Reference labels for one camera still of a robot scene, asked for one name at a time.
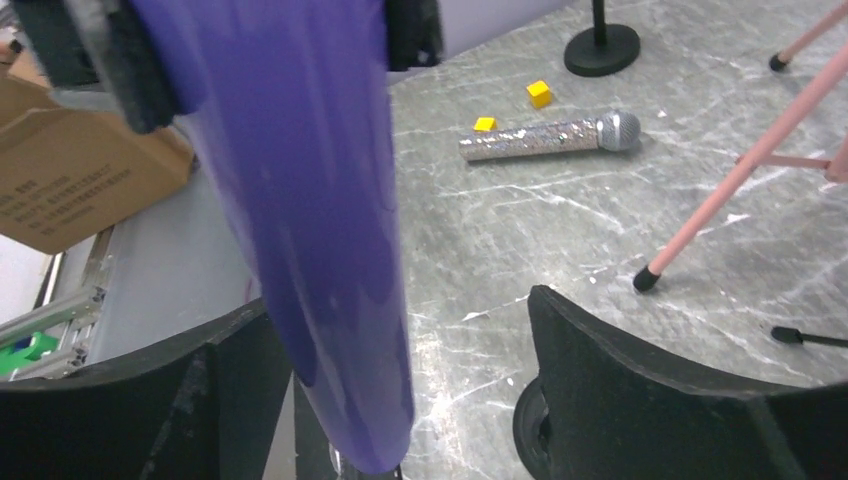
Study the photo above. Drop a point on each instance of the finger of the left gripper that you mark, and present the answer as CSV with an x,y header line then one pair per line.
x,y
414,34
98,56

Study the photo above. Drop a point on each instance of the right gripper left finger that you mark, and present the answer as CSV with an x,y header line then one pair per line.
x,y
202,404

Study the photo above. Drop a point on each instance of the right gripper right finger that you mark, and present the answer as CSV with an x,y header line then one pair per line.
x,y
623,408

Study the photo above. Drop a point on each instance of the purple toy microphone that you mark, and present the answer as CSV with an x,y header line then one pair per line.
x,y
287,106

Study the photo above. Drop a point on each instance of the black round base mic stand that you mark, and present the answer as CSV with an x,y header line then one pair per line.
x,y
602,50

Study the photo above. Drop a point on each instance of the silver glitter microphone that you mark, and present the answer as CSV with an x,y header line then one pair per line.
x,y
614,131

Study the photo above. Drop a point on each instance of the black shock mount tripod stand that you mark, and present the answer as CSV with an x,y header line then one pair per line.
x,y
788,335

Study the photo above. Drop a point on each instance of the pink music stand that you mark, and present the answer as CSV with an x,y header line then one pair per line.
x,y
763,152

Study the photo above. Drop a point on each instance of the yellow cube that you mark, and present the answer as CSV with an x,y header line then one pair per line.
x,y
485,124
539,94

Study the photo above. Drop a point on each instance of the cardboard box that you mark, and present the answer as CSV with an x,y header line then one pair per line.
x,y
68,174

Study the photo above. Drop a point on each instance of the yellow cube near left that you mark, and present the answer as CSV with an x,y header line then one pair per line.
x,y
539,94

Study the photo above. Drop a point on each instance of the aluminium bracket with green part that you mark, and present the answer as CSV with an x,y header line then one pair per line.
x,y
53,340

